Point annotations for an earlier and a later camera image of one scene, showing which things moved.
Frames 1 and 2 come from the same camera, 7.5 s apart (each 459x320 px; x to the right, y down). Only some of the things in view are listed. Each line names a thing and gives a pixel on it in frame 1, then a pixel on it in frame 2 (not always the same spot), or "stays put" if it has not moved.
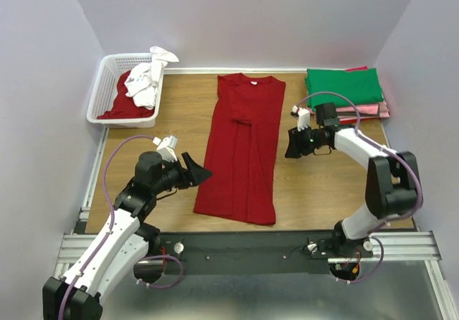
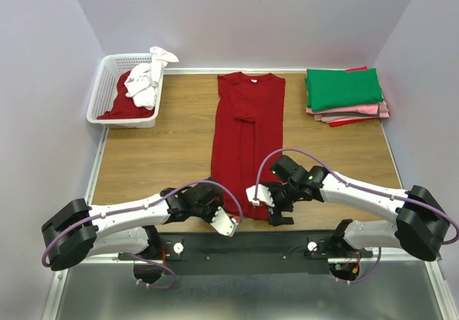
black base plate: x=250 y=252 stays put
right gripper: x=295 y=148 → x=275 y=212
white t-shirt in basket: x=142 y=81 stays put
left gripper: x=194 y=173 → x=216 y=204
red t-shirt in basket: x=124 y=106 stays put
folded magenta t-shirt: x=361 y=68 stays put
